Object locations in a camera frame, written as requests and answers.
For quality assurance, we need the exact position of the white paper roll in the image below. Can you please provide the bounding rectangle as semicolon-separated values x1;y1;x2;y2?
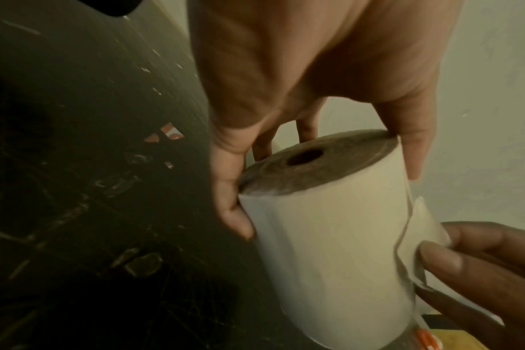
237;129;455;350

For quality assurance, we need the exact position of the person's left hand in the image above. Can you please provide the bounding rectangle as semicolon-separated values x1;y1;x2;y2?
186;0;467;241

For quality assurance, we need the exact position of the person's right hand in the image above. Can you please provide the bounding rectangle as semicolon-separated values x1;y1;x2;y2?
413;221;525;350

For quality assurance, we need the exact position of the orange and white packet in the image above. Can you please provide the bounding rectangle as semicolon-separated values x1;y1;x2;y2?
414;327;446;350

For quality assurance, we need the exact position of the yellow packet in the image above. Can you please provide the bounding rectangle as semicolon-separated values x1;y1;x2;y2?
431;329;482;350

